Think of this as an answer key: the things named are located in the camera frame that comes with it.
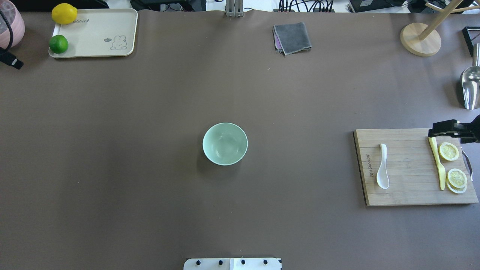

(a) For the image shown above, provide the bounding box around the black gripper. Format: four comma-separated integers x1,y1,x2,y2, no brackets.
428,115,480,144

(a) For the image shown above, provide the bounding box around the mint green bowl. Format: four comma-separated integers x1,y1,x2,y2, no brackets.
202,122,249,166

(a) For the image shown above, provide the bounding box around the white ceramic spoon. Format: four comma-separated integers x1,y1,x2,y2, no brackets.
376,143,390,189

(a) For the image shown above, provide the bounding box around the pink bowl of ice cubes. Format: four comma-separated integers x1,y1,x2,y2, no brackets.
0,0,26,50

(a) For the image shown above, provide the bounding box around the lemon slice lower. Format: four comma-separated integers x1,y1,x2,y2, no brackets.
438,142,459,161

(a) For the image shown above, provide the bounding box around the lemon slice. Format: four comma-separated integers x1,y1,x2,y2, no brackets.
438,142,459,161
447,168,468,189

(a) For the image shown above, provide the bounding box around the yellow plastic knife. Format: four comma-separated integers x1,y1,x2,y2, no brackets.
427,137,446,191

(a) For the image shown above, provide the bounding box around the lemon slice upper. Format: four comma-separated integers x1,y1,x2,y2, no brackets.
447,168,468,189

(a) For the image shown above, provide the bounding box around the steel scoop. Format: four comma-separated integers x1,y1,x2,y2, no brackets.
461,44,480,110

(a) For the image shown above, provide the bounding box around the bamboo cutting board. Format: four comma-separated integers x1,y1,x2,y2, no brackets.
354,128,479,206

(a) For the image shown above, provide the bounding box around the wooden mug tree stand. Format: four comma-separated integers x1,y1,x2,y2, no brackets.
400,0,480,57

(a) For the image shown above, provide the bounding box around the grey folded cloth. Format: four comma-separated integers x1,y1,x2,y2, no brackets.
273,22,312,56

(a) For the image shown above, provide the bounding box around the cream rabbit tray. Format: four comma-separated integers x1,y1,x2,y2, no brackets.
48,8,138,59

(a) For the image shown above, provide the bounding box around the green lime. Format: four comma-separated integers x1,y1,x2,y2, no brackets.
49,35,69,54

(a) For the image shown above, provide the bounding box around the yellow lemon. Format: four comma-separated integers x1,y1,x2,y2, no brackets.
51,3,78,24

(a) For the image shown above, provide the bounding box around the black box frame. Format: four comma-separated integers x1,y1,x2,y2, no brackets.
462,26,480,56

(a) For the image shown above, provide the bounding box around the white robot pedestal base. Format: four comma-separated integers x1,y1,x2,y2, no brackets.
183,257,282,270

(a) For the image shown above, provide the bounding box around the aluminium frame post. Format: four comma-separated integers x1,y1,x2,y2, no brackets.
225,0,244,17

